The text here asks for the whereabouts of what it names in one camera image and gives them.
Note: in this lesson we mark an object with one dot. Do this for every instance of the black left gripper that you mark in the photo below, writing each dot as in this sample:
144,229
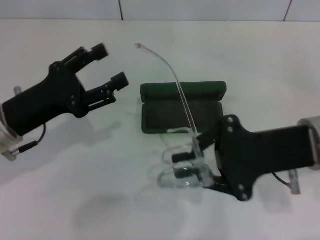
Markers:
42,102

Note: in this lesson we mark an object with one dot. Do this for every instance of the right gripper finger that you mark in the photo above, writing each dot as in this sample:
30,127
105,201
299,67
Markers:
182,158

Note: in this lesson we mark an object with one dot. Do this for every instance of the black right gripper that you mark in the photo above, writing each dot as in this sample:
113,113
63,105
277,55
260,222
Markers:
262,155

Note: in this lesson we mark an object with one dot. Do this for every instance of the clear white glasses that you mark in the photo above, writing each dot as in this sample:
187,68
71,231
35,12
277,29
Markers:
197,150

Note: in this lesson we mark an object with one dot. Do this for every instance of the green glasses case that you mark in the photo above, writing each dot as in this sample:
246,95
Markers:
160,117

